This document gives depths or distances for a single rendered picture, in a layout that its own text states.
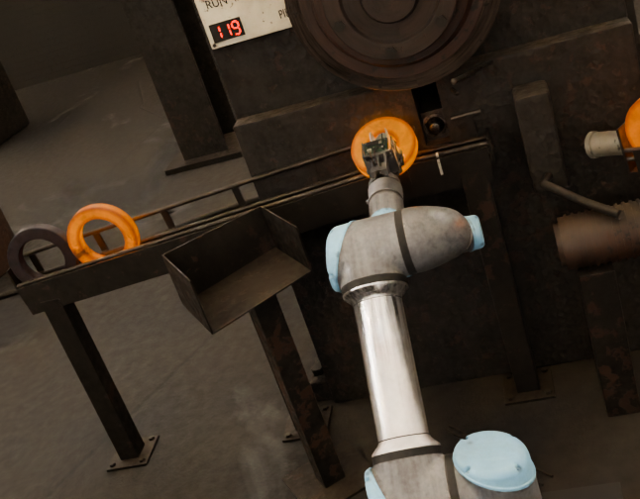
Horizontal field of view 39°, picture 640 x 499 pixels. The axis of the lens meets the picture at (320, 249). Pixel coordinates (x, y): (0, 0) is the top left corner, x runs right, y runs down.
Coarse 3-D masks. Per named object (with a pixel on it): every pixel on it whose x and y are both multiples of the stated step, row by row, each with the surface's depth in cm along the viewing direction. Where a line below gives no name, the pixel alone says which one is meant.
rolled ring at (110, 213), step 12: (96, 204) 233; (108, 204) 233; (84, 216) 232; (96, 216) 232; (108, 216) 232; (120, 216) 232; (72, 228) 234; (120, 228) 233; (132, 228) 233; (72, 240) 236; (132, 240) 234; (72, 252) 238; (84, 252) 238; (96, 252) 241
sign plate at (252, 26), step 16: (208, 0) 213; (224, 0) 213; (240, 0) 212; (256, 0) 212; (272, 0) 211; (208, 16) 215; (224, 16) 215; (240, 16) 214; (256, 16) 214; (272, 16) 213; (208, 32) 217; (224, 32) 216; (256, 32) 216; (272, 32) 215
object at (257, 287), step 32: (224, 224) 211; (256, 224) 214; (288, 224) 200; (192, 256) 209; (224, 256) 213; (256, 256) 217; (288, 256) 211; (192, 288) 190; (224, 288) 210; (256, 288) 204; (224, 320) 197; (256, 320) 209; (288, 352) 213; (288, 384) 215; (320, 416) 221; (320, 448) 224; (352, 448) 239; (288, 480) 235; (320, 480) 230; (352, 480) 228
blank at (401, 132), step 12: (384, 120) 215; (396, 120) 214; (360, 132) 216; (372, 132) 215; (384, 132) 214; (396, 132) 213; (408, 132) 211; (360, 144) 214; (396, 144) 211; (408, 144) 210; (360, 156) 213; (408, 156) 209; (360, 168) 212
